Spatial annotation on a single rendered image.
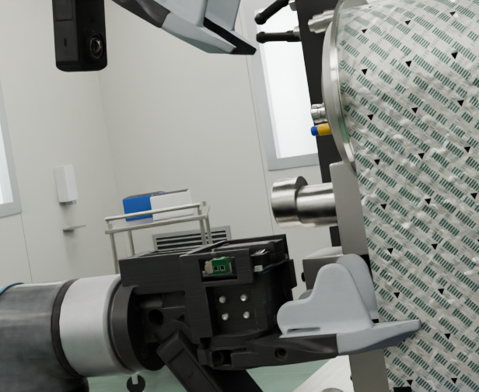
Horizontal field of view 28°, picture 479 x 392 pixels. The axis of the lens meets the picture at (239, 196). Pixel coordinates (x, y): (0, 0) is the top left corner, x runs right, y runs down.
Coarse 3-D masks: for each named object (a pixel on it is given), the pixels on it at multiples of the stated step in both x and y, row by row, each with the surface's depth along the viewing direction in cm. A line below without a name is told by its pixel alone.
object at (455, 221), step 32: (416, 160) 62; (448, 160) 62; (384, 192) 64; (416, 192) 63; (448, 192) 62; (384, 224) 64; (416, 224) 63; (448, 224) 62; (384, 256) 64; (416, 256) 63; (448, 256) 62; (384, 288) 64; (416, 288) 63; (448, 288) 63; (384, 320) 64; (448, 320) 63; (384, 352) 65; (416, 352) 64; (448, 352) 63; (416, 384) 64; (448, 384) 63
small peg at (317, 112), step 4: (316, 104) 73; (320, 104) 73; (312, 108) 73; (316, 108) 73; (320, 108) 73; (312, 112) 73; (316, 112) 73; (320, 112) 73; (324, 112) 72; (312, 116) 73; (316, 116) 73; (320, 116) 73; (324, 116) 73; (316, 120) 73; (320, 120) 73; (324, 120) 73
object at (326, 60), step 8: (328, 32) 67; (328, 40) 66; (328, 48) 66; (328, 56) 65; (328, 64) 65; (328, 72) 65; (328, 80) 65; (328, 88) 65; (328, 96) 65; (328, 104) 65; (328, 112) 65; (336, 120) 65; (336, 128) 65; (336, 136) 66; (336, 144) 66; (344, 152) 66; (344, 160) 67
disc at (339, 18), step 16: (352, 0) 68; (336, 16) 65; (336, 32) 64; (336, 48) 63; (336, 64) 63; (336, 80) 63; (336, 96) 63; (336, 112) 63; (352, 144) 64; (352, 160) 64
